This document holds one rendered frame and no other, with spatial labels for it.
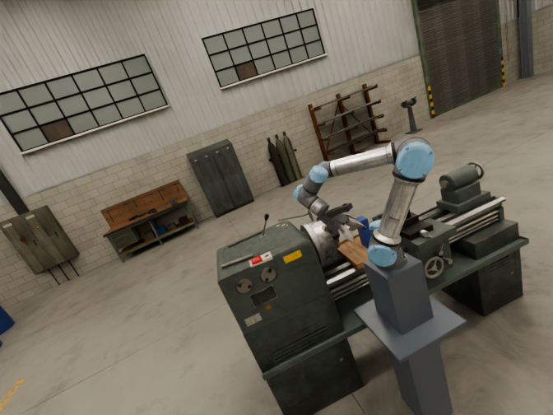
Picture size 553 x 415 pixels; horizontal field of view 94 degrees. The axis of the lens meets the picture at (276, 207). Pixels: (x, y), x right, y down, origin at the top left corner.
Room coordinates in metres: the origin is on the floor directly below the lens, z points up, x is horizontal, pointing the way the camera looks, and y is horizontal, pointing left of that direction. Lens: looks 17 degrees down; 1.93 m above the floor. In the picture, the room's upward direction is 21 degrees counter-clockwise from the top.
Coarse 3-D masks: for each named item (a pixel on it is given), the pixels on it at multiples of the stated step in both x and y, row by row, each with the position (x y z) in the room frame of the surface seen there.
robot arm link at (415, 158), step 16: (416, 144) 0.85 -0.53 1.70; (400, 160) 0.86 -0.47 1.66; (416, 160) 0.83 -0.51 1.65; (432, 160) 0.81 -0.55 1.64; (400, 176) 0.88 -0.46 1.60; (416, 176) 0.83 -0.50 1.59; (400, 192) 0.89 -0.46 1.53; (400, 208) 0.90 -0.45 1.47; (384, 224) 0.94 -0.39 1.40; (400, 224) 0.91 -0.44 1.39; (384, 240) 0.93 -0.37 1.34; (400, 240) 0.93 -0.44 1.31; (368, 256) 0.97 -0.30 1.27; (384, 256) 0.92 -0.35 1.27
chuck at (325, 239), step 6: (306, 222) 1.66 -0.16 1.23; (312, 222) 1.61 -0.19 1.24; (318, 222) 1.58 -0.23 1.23; (312, 228) 1.55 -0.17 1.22; (318, 228) 1.54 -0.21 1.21; (318, 234) 1.51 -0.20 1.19; (324, 234) 1.50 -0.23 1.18; (330, 234) 1.50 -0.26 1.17; (318, 240) 1.48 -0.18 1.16; (324, 240) 1.48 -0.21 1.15; (330, 240) 1.48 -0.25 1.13; (324, 246) 1.47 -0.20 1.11; (330, 246) 1.47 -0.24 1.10; (324, 252) 1.46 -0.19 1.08; (330, 252) 1.47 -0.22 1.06; (336, 252) 1.48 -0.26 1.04; (336, 258) 1.51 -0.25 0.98
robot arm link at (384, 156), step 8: (392, 144) 1.02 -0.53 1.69; (400, 144) 0.99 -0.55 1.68; (368, 152) 1.08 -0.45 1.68; (376, 152) 1.05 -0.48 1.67; (384, 152) 1.03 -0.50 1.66; (392, 152) 1.00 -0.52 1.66; (336, 160) 1.16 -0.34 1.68; (344, 160) 1.13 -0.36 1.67; (352, 160) 1.10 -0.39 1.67; (360, 160) 1.08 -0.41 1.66; (368, 160) 1.06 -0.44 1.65; (376, 160) 1.04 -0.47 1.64; (384, 160) 1.03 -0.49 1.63; (392, 160) 1.01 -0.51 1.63; (328, 168) 1.15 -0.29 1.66; (336, 168) 1.13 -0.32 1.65; (344, 168) 1.12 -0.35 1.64; (352, 168) 1.10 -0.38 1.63; (360, 168) 1.09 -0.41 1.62; (368, 168) 1.08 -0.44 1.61; (328, 176) 1.17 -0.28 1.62
